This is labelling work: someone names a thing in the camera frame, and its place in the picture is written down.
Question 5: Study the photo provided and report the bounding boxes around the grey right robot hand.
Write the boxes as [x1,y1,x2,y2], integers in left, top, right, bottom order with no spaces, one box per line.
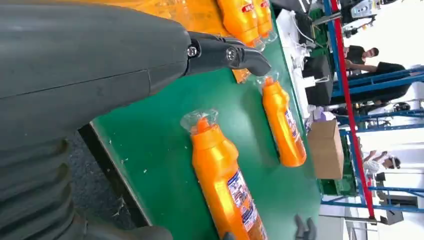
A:
[294,214,318,240]

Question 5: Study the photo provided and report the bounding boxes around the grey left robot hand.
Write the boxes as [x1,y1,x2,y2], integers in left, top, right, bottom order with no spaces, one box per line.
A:
[0,3,273,150]

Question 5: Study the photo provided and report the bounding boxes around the orange drink bottle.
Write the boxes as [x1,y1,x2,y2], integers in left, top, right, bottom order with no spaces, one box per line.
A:
[180,109,270,240]
[253,0,278,44]
[256,71,308,168]
[216,0,267,52]

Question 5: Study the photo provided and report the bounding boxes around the green plastic crate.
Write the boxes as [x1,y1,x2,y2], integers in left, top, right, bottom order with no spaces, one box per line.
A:
[308,7,328,58]
[317,132,358,197]

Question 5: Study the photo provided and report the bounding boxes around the brown cardboard box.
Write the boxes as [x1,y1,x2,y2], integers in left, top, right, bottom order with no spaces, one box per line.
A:
[307,119,345,180]

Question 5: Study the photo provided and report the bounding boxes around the person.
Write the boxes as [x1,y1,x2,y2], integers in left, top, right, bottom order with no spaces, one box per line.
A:
[362,149,402,177]
[343,44,381,73]

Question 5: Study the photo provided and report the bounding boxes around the table with black edge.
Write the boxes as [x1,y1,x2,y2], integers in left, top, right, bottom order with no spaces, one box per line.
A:
[77,123,154,230]

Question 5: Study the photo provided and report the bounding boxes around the green table mat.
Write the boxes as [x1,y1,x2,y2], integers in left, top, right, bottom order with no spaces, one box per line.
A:
[90,6,323,240]

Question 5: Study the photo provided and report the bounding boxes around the purple white plastic bag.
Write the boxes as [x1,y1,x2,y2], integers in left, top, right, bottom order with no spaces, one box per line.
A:
[304,105,336,133]

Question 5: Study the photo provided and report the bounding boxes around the red metal pole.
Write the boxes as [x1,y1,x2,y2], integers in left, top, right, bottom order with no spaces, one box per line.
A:
[329,0,377,220]

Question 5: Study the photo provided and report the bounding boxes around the blue metal rack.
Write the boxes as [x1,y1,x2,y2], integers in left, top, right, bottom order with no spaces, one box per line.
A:
[322,0,424,215]

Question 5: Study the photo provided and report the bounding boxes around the white desk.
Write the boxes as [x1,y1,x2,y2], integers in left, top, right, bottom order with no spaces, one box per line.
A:
[275,9,320,133]

